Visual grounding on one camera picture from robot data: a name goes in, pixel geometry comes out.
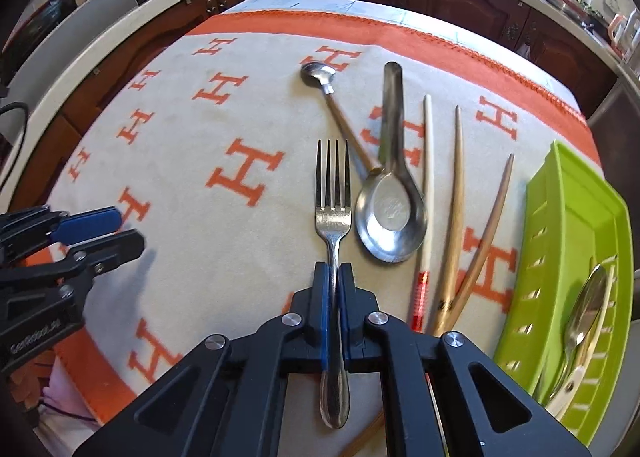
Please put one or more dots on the brown chopstick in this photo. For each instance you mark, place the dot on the brown chopstick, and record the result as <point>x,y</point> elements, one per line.
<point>480,257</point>

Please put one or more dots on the white pink mug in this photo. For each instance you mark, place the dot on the white pink mug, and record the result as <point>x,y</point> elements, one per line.
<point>617,29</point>

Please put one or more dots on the white chopstick red striped end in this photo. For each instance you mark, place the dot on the white chopstick red striped end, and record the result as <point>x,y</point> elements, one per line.
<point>421,297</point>

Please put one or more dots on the steel fork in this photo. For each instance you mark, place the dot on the steel fork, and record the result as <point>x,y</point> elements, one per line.
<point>332,222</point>

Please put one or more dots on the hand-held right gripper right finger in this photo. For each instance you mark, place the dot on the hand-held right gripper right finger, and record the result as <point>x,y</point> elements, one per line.
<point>350,317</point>

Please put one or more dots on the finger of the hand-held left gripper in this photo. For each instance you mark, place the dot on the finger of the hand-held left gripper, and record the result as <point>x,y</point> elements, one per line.
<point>115,244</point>
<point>90,226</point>

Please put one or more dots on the large steel soup spoon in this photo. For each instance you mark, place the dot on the large steel soup spoon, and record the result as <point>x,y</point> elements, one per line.
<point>390,217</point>

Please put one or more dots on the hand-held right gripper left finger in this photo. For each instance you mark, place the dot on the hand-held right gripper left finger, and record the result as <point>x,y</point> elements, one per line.
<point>325,317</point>

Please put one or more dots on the green plastic tray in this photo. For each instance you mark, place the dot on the green plastic tray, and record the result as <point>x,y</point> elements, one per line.
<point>550,197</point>

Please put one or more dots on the black kitchen appliance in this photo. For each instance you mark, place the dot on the black kitchen appliance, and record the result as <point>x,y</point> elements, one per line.
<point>40,22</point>

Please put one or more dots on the orange white printed blanket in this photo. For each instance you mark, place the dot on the orange white printed blanket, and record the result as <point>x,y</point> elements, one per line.
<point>175,147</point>

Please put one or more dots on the pale pink cloth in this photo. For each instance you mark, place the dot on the pale pink cloth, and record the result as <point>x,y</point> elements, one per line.
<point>70,402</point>

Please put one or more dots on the cream chopstick red patterned end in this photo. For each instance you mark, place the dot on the cream chopstick red patterned end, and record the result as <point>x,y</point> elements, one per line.
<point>609,287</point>

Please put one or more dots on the tan chopstick black band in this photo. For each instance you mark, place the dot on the tan chopstick black band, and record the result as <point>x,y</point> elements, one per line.
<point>454,237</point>

